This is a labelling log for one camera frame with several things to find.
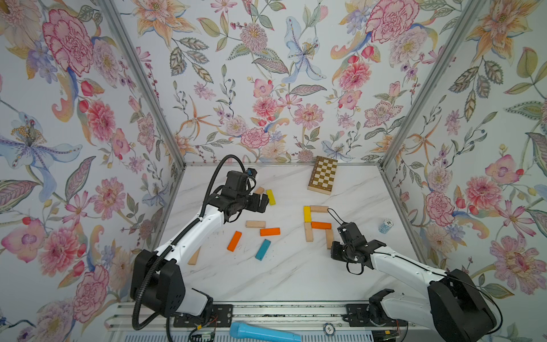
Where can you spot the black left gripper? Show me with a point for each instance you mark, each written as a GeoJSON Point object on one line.
{"type": "Point", "coordinates": [263, 204]}

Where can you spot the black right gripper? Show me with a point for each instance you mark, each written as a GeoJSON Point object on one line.
{"type": "Point", "coordinates": [334, 251]}

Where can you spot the natural wood block diagonal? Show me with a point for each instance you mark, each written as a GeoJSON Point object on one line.
{"type": "Point", "coordinates": [329, 238]}

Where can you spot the yellow block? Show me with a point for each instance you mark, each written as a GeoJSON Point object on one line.
{"type": "Point", "coordinates": [271, 197]}
{"type": "Point", "coordinates": [307, 214]}

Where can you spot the orange block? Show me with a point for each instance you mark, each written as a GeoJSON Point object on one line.
{"type": "Point", "coordinates": [321, 225]}
{"type": "Point", "coordinates": [270, 232]}

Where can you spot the natural wood block top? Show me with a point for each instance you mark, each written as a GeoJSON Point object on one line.
{"type": "Point", "coordinates": [319, 209]}

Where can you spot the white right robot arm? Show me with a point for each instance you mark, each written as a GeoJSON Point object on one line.
{"type": "Point", "coordinates": [448, 302]}

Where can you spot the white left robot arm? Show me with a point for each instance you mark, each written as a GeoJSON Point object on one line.
{"type": "Point", "coordinates": [158, 287]}

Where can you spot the blue poker chip stack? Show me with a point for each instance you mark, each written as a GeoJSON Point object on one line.
{"type": "Point", "coordinates": [386, 226]}

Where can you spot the orange block diagonal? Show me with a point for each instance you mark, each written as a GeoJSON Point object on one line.
{"type": "Point", "coordinates": [234, 241]}

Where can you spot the teal block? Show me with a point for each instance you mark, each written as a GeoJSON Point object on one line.
{"type": "Point", "coordinates": [263, 250]}

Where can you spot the wooden chessboard box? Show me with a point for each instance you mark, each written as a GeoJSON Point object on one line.
{"type": "Point", "coordinates": [323, 175]}

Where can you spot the blue microphone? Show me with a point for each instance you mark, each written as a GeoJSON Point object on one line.
{"type": "Point", "coordinates": [240, 330]}

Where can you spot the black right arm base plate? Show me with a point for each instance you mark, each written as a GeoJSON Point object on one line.
{"type": "Point", "coordinates": [371, 313]}

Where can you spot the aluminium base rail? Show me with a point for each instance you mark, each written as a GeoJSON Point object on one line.
{"type": "Point", "coordinates": [272, 315]}

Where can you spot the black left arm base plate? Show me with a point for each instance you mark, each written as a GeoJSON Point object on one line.
{"type": "Point", "coordinates": [216, 315]}

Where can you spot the aluminium left corner post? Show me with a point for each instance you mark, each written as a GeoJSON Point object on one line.
{"type": "Point", "coordinates": [115, 22]}

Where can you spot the aluminium corner post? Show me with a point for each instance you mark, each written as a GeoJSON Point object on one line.
{"type": "Point", "coordinates": [469, 14]}
{"type": "Point", "coordinates": [115, 22]}

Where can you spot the aluminium right corner post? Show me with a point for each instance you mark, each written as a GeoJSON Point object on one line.
{"type": "Point", "coordinates": [469, 14]}

